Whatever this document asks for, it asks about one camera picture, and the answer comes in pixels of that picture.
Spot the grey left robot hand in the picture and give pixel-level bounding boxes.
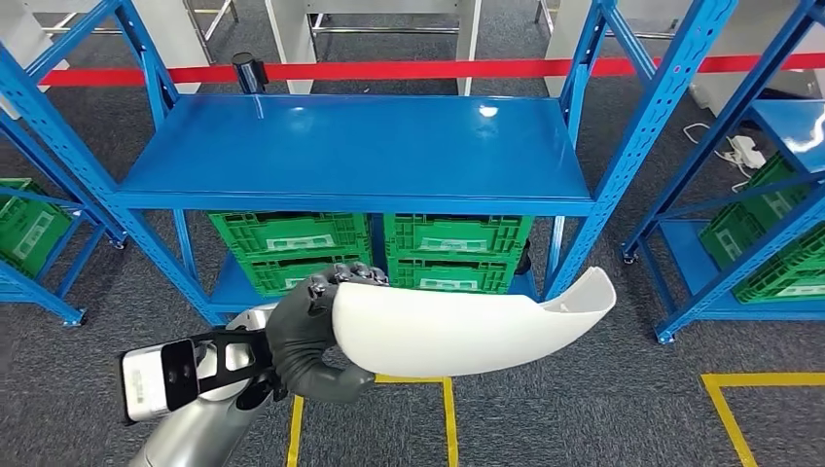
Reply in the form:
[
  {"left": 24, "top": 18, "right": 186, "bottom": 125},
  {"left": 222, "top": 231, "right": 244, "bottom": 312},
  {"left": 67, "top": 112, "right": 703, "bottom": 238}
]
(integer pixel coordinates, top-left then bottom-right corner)
[{"left": 266, "top": 263, "right": 389, "bottom": 406}]

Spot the white curved plastic part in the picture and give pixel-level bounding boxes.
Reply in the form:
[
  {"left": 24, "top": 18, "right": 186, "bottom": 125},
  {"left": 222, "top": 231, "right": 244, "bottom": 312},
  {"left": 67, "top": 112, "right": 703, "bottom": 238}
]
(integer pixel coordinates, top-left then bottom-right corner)
[{"left": 332, "top": 266, "right": 618, "bottom": 379}]

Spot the yellow tape floor square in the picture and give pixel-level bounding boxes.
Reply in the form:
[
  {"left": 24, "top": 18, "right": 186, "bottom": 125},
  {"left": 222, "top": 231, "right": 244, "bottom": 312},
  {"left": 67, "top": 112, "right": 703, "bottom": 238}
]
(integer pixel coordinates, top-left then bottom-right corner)
[
  {"left": 700, "top": 372, "right": 825, "bottom": 467},
  {"left": 285, "top": 376, "right": 460, "bottom": 467}
]

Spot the red barrier belt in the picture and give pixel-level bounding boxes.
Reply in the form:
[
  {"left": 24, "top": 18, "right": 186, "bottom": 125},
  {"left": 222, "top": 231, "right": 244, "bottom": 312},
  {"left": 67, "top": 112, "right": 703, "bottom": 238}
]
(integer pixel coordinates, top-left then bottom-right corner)
[{"left": 38, "top": 53, "right": 825, "bottom": 89}]

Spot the white panel table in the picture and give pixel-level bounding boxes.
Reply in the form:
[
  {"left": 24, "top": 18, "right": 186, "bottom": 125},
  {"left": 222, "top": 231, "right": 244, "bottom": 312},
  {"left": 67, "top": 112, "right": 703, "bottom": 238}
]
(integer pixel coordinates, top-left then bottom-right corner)
[
  {"left": 265, "top": 0, "right": 484, "bottom": 96},
  {"left": 0, "top": 0, "right": 211, "bottom": 91},
  {"left": 544, "top": 0, "right": 825, "bottom": 118}
]

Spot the white power strip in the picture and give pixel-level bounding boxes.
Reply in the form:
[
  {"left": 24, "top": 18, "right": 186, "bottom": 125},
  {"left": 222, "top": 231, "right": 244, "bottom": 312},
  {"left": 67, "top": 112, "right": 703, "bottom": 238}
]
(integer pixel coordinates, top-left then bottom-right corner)
[{"left": 731, "top": 135, "right": 767, "bottom": 170}]

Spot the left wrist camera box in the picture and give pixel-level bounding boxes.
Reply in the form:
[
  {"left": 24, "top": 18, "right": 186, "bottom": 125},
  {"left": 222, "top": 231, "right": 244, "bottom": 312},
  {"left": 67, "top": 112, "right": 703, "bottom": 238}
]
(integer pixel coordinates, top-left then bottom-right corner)
[{"left": 119, "top": 328, "right": 275, "bottom": 427}]

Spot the black belt stanchion post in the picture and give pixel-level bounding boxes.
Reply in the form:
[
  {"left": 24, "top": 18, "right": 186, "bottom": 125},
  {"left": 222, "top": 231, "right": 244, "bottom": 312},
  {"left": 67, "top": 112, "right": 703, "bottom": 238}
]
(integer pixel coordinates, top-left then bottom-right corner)
[{"left": 231, "top": 53, "right": 269, "bottom": 96}]

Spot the steel tube frame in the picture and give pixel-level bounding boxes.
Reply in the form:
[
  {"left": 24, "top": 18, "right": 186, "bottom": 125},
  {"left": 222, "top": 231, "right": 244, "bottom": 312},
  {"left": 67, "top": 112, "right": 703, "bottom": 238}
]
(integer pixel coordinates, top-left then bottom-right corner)
[
  {"left": 533, "top": 0, "right": 678, "bottom": 40},
  {"left": 308, "top": 13, "right": 462, "bottom": 37},
  {"left": 38, "top": 0, "right": 239, "bottom": 62}
]

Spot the white floor cable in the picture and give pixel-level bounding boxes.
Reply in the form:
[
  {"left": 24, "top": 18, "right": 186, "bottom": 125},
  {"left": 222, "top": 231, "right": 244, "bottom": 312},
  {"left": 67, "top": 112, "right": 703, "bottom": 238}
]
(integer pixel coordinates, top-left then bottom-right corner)
[{"left": 683, "top": 122, "right": 752, "bottom": 194}]

